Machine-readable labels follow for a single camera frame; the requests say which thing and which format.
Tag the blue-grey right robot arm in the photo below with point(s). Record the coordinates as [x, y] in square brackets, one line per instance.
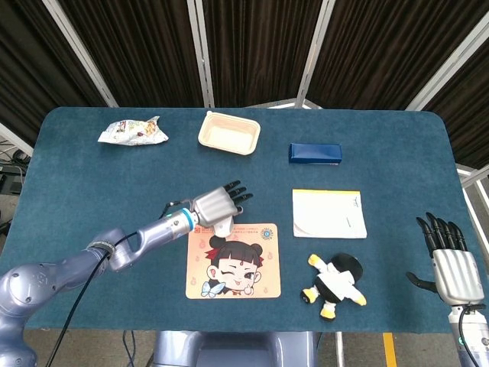
[471, 336]

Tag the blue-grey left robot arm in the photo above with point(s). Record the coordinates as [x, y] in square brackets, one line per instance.
[153, 235]

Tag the beige plastic food container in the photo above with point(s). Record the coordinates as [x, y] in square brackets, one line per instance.
[229, 134]

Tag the cartoon girl mouse pad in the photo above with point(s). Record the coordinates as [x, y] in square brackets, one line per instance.
[233, 275]

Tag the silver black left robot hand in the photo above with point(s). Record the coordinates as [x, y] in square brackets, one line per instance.
[214, 204]

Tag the penguin plush toy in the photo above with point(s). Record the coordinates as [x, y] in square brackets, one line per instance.
[336, 283]

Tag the white notepad with yellow edge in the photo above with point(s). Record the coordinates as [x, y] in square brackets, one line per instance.
[328, 214]

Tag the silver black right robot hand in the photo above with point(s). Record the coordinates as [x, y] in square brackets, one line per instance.
[456, 275]

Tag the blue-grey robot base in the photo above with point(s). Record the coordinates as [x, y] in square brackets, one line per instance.
[237, 349]

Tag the white metal frame bar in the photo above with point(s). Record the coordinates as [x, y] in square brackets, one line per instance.
[473, 179]
[17, 138]

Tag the grey partition frame post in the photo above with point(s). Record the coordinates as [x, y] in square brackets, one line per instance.
[451, 68]
[202, 53]
[78, 49]
[315, 53]

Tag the dark blue rectangular box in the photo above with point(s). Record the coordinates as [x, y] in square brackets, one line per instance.
[315, 153]

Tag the crumpled snack bag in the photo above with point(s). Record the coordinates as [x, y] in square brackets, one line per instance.
[130, 134]

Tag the grey metal table leg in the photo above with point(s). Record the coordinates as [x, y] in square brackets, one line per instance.
[340, 351]

